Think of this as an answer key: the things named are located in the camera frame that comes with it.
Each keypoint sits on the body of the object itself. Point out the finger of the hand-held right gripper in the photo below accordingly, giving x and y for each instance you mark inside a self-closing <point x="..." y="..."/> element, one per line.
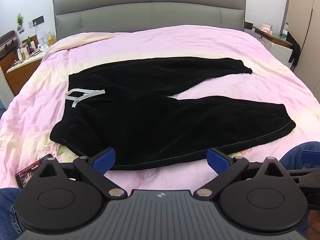
<point x="308" y="177"/>

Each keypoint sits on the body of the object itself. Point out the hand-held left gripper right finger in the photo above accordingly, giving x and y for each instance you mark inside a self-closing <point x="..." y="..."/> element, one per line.
<point x="217" y="159"/>

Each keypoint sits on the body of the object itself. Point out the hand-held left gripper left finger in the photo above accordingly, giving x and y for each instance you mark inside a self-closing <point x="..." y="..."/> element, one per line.
<point x="105" y="158"/>

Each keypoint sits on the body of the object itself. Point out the black pants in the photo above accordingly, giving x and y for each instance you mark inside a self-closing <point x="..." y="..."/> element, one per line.
<point x="150" y="120"/>

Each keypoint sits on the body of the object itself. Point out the person's right leg in jeans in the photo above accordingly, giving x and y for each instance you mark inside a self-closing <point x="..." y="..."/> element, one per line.
<point x="292" y="156"/>

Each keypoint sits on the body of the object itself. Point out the person's leg in jeans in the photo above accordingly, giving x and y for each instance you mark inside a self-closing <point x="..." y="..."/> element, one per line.
<point x="292" y="156"/>
<point x="8" y="207"/>

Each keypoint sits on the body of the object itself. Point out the dark printed packet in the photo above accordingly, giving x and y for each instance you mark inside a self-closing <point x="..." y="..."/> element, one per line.
<point x="30" y="171"/>

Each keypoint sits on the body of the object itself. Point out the person's left leg in jeans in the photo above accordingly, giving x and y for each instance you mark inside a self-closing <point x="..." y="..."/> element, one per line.
<point x="8" y="207"/>

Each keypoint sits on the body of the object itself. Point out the wooden nightstand with white top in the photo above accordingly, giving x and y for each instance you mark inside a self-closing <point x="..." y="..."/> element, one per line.
<point x="21" y="77"/>

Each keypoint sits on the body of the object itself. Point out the pink floral duvet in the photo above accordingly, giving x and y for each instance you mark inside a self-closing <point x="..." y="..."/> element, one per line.
<point x="175" y="42"/>

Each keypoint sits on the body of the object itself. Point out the black hanging garment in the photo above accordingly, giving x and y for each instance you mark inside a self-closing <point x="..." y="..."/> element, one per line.
<point x="295" y="48"/>

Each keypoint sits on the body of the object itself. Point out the dark top white nightstand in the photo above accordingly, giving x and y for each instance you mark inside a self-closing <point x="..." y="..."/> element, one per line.
<point x="276" y="43"/>

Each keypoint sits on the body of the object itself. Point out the yellow bottle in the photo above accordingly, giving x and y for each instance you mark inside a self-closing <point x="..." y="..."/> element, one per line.
<point x="51" y="39"/>

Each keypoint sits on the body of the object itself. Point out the group of cosmetic bottles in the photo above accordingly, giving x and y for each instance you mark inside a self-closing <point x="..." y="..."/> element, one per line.
<point x="25" y="50"/>

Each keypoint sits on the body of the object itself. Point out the white table lamp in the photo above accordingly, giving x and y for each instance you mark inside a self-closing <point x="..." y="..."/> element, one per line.
<point x="43" y="38"/>

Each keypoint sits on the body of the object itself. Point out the pink tissue box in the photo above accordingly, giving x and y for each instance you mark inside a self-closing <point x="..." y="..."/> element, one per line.
<point x="265" y="28"/>

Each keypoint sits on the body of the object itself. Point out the clear plastic bottle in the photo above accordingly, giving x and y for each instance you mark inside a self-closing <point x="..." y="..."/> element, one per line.
<point x="285" y="31"/>

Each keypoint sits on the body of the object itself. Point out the grey padded headboard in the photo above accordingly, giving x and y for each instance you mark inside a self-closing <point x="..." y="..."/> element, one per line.
<point x="150" y="10"/>

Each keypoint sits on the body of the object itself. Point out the small green potted plant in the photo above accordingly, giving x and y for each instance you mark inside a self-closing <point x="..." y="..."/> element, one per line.
<point x="20" y="22"/>

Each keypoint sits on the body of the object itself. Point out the beige wardrobe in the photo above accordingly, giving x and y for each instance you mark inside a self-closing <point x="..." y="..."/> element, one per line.
<point x="303" y="10"/>

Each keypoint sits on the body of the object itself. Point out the black wall socket panel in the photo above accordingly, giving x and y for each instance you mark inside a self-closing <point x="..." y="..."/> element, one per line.
<point x="36" y="21"/>

